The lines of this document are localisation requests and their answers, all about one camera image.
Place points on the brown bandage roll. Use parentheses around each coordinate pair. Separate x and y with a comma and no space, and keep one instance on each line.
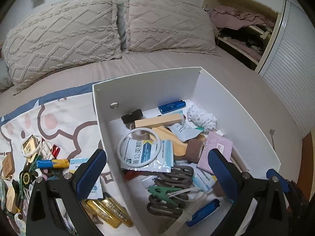
(194,151)

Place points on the pink clothes pile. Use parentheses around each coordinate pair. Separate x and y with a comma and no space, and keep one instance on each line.
(233,17)

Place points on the blue white medicine sachet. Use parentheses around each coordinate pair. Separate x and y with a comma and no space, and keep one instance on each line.
(142,152)

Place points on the white louvre door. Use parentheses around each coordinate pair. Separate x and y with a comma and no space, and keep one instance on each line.
(292,61)

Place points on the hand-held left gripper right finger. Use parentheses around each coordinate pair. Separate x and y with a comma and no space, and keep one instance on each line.
(221,174)

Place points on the grey bundled blanket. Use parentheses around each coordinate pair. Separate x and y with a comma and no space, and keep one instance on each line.
(5,76)

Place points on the brown tape roll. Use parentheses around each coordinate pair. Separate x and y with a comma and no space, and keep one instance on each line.
(140,134)

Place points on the pink packet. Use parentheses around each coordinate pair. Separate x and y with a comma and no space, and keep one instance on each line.
(219,145)

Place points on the metal back scratcher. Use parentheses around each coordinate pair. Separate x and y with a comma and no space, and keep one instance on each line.
(273,140)

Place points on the blue yellow battery pack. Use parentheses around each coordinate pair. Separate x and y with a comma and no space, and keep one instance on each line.
(51,163)

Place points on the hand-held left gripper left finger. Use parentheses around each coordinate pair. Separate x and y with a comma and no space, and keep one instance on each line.
(89,174)

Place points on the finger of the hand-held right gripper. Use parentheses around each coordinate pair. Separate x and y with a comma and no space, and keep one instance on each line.
(279,180)

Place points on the beige textured pillow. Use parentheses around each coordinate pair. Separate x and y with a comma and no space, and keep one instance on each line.
(169,22)
(61,36)

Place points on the wall closet shelf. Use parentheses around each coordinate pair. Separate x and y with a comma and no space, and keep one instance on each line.
(258,54)

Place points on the wooden block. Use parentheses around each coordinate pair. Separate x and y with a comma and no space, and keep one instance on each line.
(157,121)

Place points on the printed blanket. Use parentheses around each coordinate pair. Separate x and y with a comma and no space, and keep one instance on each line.
(61,118)

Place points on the wooden tag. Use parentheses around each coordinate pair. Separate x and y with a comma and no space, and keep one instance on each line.
(7,164)

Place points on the light wooden paddle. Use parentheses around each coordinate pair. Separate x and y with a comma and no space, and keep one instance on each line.
(169,140)

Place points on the green clothes peg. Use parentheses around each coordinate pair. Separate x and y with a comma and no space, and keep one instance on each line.
(160,194)

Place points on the white lace cloth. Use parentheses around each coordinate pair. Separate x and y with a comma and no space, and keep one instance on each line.
(201,116)

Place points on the white storage box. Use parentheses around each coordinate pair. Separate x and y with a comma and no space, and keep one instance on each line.
(221,98)

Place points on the black tape roll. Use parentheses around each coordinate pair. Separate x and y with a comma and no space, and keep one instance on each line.
(131,116)

